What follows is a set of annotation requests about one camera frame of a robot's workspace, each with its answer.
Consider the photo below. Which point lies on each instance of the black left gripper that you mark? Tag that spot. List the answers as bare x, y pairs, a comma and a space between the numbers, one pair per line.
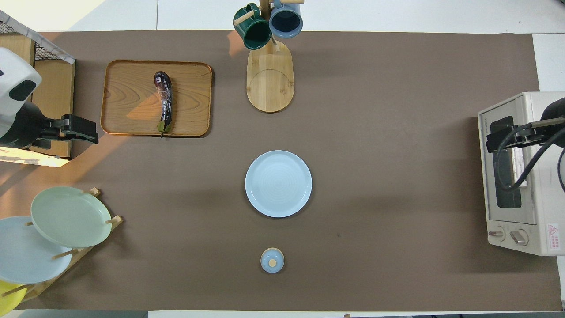
79, 126

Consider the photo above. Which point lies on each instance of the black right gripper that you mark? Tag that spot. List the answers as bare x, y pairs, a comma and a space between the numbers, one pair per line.
507, 137

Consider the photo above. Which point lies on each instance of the dark purple eggplant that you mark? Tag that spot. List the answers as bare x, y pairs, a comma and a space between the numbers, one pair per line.
164, 97

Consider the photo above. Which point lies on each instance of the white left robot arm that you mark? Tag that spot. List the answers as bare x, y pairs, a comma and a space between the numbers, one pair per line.
13, 79

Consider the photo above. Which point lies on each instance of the cream toaster oven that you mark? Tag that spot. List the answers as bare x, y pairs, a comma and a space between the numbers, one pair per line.
549, 198

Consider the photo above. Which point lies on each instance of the wooden serving tray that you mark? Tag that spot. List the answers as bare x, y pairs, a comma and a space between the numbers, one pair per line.
132, 101

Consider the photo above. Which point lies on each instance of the wooden step shelf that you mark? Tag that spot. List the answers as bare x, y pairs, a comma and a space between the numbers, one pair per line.
53, 88

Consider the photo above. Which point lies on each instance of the pale green plate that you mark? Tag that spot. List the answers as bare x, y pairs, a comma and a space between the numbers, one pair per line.
70, 216

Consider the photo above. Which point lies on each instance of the wooden plate rack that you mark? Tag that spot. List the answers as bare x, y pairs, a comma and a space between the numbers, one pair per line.
115, 221

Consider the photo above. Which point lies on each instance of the brown table mat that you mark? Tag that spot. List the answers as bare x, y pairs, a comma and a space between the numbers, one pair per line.
375, 176

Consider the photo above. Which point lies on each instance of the light blue racked plate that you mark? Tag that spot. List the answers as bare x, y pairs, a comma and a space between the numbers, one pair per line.
26, 256

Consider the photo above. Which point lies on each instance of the yellow plate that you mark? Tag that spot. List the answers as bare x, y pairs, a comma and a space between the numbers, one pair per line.
9, 298

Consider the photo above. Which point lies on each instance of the wooden mug tree stand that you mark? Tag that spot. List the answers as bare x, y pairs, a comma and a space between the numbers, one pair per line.
269, 84

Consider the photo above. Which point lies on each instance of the dark green mug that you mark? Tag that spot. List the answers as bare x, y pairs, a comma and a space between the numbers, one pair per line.
256, 33

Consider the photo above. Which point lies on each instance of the small blue lid wooden knob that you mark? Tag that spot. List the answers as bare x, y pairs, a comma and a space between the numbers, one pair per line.
272, 260

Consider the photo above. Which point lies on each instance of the blue mug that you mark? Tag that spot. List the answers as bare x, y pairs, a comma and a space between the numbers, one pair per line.
286, 22

